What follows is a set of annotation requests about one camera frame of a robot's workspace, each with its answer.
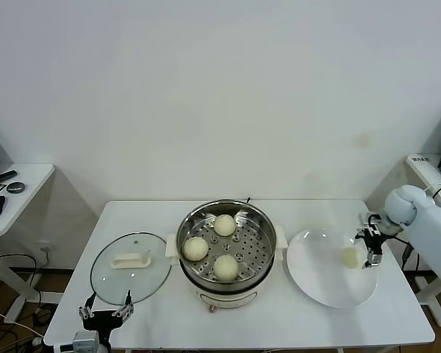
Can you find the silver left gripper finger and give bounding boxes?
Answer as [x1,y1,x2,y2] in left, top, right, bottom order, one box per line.
[77,292,96,320]
[112,290,135,318]

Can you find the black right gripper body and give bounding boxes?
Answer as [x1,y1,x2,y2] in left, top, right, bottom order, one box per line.
[363,228,385,254]

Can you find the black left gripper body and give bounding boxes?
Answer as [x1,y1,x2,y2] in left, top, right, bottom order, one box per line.
[81,310,128,334]

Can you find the white steamed baozi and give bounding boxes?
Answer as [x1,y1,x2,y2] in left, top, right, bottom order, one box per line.
[182,237,209,263]
[340,246,364,269]
[214,214,237,238]
[213,255,240,282]

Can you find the perforated steel steamer basket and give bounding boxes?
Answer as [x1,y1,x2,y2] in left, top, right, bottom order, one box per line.
[165,199,288,285]

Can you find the white round plate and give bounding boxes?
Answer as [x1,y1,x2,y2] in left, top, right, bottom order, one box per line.
[286,228,378,309]

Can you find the white side table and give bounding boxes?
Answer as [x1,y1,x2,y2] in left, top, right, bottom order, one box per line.
[406,154,441,329]
[0,163,65,324]

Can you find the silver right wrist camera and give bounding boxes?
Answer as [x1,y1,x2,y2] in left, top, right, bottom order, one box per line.
[359,212,384,236]

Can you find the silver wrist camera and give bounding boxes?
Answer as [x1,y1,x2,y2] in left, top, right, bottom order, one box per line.
[73,330,101,353]
[359,212,384,236]

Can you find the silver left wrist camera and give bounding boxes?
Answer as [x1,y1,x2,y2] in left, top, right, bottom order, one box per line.
[73,330,101,353]

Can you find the white wall socket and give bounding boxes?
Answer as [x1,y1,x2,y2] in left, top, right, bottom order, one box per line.
[37,240,56,265]

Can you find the black floor cable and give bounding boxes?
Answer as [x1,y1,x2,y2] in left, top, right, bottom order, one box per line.
[0,254,42,306]

